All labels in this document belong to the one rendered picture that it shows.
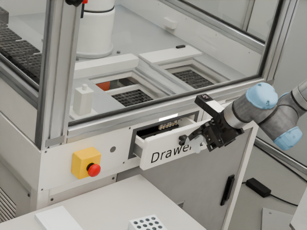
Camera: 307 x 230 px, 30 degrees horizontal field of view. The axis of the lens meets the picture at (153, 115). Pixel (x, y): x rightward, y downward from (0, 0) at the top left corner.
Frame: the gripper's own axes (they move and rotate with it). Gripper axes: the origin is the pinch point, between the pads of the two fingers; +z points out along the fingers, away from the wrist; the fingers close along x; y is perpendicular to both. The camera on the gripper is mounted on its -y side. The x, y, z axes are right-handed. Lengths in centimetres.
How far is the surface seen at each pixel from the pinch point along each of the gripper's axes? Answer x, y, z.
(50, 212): -46.8, 4.0, 14.0
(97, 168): -32.9, -1.8, 4.4
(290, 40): 161, -50, 59
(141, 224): -28.9, 17.8, 1.9
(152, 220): -25.3, 18.0, 1.7
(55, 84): -45, -22, -12
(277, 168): 150, 11, 104
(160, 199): -13.2, 12.4, 10.2
